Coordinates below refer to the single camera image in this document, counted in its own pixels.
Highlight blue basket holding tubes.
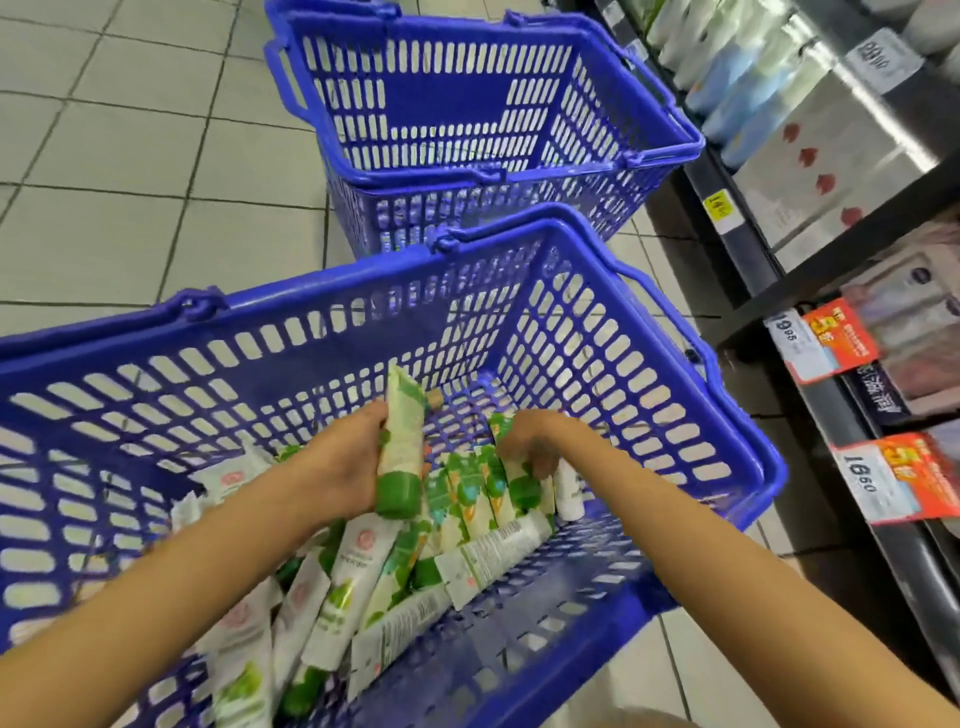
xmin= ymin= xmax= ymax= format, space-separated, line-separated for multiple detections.
xmin=0 ymin=202 xmax=789 ymax=728

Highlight pile of green white tubes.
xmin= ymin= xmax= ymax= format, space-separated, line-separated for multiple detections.
xmin=168 ymin=408 xmax=588 ymax=728

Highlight row of pastel bottles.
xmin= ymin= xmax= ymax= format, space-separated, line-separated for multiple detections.
xmin=645 ymin=0 xmax=830 ymax=170

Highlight black shelf label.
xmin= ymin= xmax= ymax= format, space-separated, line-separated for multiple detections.
xmin=843 ymin=363 xmax=913 ymax=426

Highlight row of pale sachet packets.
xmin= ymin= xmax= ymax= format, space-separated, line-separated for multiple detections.
xmin=840 ymin=223 xmax=960 ymax=418

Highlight dark metal store shelf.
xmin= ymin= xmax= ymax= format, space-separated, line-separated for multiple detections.
xmin=592 ymin=0 xmax=960 ymax=699

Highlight white boxes with red marks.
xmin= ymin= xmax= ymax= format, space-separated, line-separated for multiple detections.
xmin=731 ymin=71 xmax=939 ymax=273

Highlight green capped white tube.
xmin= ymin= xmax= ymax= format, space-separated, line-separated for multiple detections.
xmin=374 ymin=364 xmax=430 ymax=521

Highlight white shelf price tag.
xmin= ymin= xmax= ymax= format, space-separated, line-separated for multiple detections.
xmin=846 ymin=27 xmax=925 ymax=96

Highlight person's right forearm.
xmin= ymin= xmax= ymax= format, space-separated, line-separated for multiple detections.
xmin=558 ymin=420 xmax=960 ymax=728

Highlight person's right hand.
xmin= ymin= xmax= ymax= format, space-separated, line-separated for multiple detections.
xmin=495 ymin=408 xmax=594 ymax=482

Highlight empty blue shopping basket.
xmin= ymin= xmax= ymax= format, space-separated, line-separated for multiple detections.
xmin=262 ymin=0 xmax=706 ymax=260

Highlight white and red price tag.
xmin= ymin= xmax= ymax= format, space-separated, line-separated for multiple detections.
xmin=764 ymin=296 xmax=880 ymax=386
xmin=830 ymin=432 xmax=960 ymax=525

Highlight person's left hand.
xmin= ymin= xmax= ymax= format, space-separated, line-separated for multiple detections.
xmin=296 ymin=399 xmax=435 ymax=531

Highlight person's left forearm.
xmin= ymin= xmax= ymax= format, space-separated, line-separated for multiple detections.
xmin=0 ymin=450 xmax=331 ymax=728

